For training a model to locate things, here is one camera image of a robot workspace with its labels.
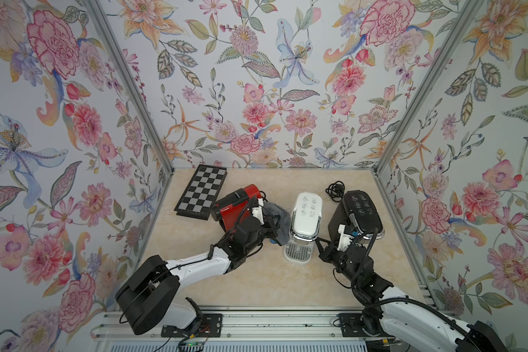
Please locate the black coffee machine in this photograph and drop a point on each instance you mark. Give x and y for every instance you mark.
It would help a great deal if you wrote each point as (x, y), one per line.
(357, 209)

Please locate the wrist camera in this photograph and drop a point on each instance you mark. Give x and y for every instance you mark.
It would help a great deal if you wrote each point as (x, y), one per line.
(346, 237)
(257, 210)

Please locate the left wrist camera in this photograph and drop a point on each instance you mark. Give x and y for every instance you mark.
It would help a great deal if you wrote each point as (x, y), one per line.
(257, 210)

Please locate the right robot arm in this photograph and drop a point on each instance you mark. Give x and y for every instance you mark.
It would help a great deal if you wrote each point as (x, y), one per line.
(387, 309)

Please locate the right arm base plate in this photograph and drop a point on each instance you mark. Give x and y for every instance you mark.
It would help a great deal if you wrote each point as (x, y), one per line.
(351, 325)

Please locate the red coffee machine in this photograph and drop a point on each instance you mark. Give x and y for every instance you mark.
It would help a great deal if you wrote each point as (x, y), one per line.
(233, 208)

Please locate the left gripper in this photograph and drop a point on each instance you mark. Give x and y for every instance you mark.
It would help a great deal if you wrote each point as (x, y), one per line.
(271, 229)

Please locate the aluminium rail frame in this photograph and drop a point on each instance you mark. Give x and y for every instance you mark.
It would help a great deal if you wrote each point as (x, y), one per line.
(245, 330)

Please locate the white coffee machine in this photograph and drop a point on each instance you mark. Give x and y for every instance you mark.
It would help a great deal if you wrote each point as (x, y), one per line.
(305, 224)

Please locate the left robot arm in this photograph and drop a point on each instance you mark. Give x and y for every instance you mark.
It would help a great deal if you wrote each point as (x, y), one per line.
(146, 298)

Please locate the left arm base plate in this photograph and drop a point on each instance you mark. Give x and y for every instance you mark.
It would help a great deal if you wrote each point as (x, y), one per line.
(209, 325)

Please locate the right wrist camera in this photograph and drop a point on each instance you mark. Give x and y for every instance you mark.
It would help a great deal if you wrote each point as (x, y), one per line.
(346, 237)

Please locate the grey cleaning cloth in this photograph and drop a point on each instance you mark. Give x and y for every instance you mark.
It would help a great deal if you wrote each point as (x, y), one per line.
(276, 223)

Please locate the black white chessboard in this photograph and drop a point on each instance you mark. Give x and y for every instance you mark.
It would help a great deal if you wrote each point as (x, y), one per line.
(201, 192)

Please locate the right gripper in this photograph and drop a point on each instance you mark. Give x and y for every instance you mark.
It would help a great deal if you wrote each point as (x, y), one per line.
(327, 254)

